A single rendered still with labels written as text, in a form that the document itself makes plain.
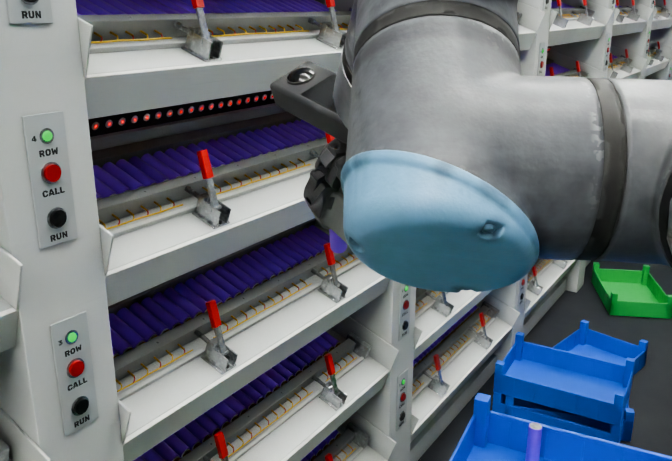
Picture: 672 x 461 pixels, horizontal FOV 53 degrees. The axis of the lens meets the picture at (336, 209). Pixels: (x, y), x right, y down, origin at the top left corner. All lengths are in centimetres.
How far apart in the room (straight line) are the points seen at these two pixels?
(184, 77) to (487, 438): 66
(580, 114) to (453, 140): 6
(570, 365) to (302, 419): 97
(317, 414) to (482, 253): 90
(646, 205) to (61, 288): 54
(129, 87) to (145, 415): 38
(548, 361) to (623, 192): 165
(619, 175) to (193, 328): 71
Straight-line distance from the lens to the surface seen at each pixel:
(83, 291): 72
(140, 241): 79
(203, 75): 79
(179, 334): 93
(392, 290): 125
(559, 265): 244
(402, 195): 29
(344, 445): 140
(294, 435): 114
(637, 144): 32
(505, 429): 105
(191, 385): 90
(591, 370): 194
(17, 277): 66
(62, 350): 72
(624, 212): 32
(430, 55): 33
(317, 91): 57
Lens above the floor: 102
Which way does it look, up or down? 17 degrees down
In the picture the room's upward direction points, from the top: straight up
